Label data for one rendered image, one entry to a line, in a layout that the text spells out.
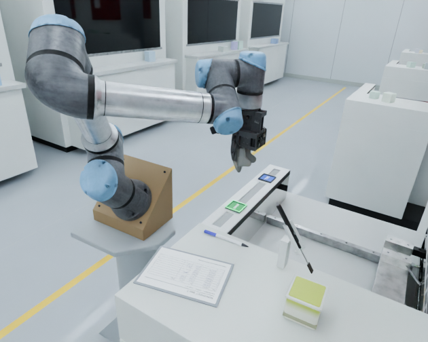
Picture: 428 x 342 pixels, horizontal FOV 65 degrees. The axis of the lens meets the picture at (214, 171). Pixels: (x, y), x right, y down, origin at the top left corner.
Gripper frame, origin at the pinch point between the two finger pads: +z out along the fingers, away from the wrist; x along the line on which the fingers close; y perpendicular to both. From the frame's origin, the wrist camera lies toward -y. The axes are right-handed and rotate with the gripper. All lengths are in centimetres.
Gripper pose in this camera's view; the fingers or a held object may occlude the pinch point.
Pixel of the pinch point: (237, 167)
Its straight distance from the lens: 107.1
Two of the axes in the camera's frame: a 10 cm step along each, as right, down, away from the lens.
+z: -0.4, 9.0, 4.4
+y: 8.5, 2.6, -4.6
